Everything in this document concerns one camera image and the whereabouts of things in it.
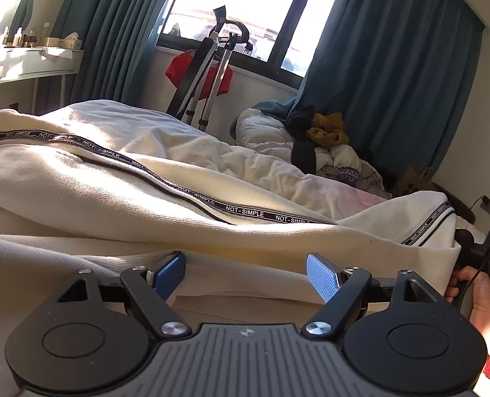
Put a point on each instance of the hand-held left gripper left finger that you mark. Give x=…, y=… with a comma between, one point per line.
x=168, y=275

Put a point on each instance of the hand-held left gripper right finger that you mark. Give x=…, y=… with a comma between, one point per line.
x=321, y=275

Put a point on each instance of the cream pants with black stripe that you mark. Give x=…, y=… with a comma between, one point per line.
x=104, y=198

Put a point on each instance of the person's right hand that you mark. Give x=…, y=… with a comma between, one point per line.
x=486, y=302

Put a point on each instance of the brown paper bag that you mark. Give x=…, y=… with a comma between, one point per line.
x=414, y=181

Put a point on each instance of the white garment with purple print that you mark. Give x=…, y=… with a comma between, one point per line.
x=348, y=167

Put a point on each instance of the black garment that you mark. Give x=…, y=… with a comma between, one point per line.
x=302, y=151

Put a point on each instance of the white bed duvet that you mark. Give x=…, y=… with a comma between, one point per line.
x=236, y=161

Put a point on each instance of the yellow garment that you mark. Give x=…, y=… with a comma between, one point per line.
x=330, y=129

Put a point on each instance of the white puffy jacket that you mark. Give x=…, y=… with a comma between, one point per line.
x=261, y=130

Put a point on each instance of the teal curtain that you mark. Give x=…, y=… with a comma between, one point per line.
x=398, y=70
x=104, y=29

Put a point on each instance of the red bag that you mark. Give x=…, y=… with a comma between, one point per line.
x=178, y=70

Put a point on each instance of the folded black silver exercise stand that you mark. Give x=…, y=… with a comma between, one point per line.
x=205, y=70

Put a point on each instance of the tissue box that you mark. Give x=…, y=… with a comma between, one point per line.
x=72, y=41

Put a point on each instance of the white dressing table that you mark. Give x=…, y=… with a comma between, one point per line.
x=25, y=64

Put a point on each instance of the black framed window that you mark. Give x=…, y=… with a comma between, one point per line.
x=236, y=4

